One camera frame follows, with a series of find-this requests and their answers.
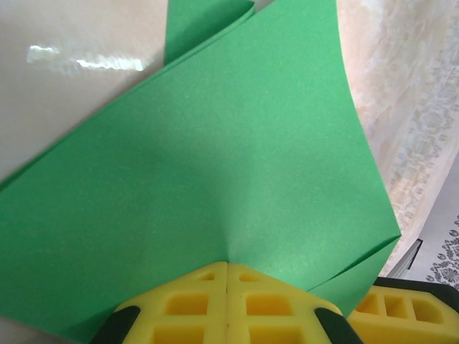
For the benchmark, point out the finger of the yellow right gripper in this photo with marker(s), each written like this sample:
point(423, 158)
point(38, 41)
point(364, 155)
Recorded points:
point(401, 315)

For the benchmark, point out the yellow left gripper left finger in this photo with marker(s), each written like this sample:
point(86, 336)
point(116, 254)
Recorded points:
point(186, 308)

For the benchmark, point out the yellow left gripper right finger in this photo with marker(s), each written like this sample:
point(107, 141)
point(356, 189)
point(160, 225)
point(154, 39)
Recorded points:
point(269, 308)

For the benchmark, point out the green cloth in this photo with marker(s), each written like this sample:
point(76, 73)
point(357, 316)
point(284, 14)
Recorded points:
point(215, 143)

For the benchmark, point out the aluminium side rail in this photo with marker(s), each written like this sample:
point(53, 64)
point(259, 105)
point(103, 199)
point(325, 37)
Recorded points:
point(405, 259)

